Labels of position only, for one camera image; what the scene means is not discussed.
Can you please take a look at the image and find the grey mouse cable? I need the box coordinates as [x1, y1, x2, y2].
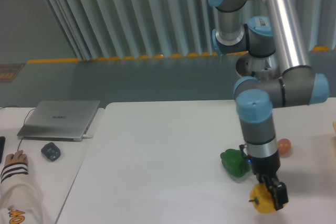
[0, 105, 37, 152]

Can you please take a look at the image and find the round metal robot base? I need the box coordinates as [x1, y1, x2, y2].
[236, 53, 281, 81]

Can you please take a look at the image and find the dark grey round device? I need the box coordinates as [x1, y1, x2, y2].
[41, 142, 61, 162]

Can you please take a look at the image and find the green bell pepper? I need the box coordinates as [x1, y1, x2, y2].
[220, 148, 250, 178]

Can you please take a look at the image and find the orange peach ball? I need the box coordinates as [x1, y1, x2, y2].
[278, 138, 291, 156]

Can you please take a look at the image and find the silver closed laptop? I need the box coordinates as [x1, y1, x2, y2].
[17, 100, 100, 142]

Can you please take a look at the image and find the cream sleeved forearm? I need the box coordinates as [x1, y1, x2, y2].
[1, 162, 43, 223]

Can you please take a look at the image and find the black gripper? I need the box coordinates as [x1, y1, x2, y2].
[250, 151, 289, 210]

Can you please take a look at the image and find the yellow bell pepper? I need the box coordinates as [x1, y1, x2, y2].
[249, 183, 276, 214]

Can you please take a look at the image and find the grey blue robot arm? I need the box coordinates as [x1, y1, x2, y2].
[208, 0, 329, 213]

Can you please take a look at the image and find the black phone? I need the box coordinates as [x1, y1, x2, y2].
[0, 136, 6, 163]

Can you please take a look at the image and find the person's hand on mouse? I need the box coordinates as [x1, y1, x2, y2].
[4, 150, 28, 166]

